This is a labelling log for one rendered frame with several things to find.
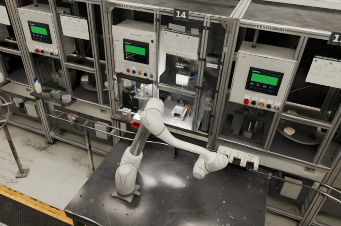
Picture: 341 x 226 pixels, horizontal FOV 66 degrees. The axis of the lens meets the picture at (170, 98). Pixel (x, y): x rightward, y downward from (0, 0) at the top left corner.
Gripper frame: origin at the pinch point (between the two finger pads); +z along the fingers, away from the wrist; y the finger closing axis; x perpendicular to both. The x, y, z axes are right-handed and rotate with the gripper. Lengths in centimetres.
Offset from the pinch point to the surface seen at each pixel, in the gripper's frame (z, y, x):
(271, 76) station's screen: 17, 64, -34
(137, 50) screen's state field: 17, 64, 78
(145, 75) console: 18, 40, 71
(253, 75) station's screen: 17, 62, -21
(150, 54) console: 20, 61, 66
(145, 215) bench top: -65, -34, 31
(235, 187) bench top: -10.6, -33.5, -30.1
